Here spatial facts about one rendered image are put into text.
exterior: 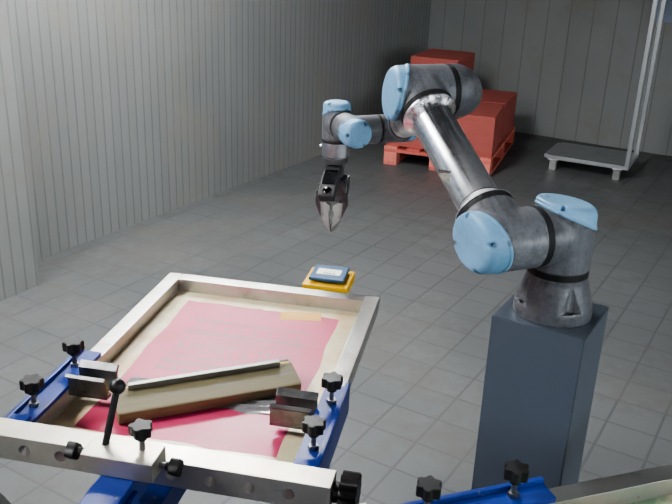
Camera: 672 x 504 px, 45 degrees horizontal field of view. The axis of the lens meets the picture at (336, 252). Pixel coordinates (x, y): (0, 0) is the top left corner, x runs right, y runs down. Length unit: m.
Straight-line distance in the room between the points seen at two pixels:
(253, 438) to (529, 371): 0.55
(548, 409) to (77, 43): 3.98
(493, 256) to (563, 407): 0.35
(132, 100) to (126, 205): 0.69
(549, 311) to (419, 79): 0.54
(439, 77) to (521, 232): 0.43
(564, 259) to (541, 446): 0.38
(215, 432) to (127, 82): 3.94
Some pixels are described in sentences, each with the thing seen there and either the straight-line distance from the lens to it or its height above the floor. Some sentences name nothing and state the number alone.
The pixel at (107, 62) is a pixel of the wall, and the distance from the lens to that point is 5.25.
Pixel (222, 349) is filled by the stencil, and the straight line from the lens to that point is 1.94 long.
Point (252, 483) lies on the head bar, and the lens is 1.40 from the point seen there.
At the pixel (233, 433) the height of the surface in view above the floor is 0.95.
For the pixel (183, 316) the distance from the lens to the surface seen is 2.10.
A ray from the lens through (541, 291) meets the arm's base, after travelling 1.58.
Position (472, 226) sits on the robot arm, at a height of 1.40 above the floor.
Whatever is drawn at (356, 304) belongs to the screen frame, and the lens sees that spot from 2.12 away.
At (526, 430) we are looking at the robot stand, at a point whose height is 0.98.
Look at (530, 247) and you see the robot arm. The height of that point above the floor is 1.37.
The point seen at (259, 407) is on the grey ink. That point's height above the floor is 0.96.
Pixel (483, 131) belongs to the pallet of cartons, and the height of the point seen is 0.38.
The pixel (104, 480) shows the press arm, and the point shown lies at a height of 1.04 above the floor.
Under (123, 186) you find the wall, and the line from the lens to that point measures 5.48.
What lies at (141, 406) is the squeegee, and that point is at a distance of 1.69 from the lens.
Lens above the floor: 1.88
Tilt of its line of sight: 22 degrees down
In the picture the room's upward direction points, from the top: 2 degrees clockwise
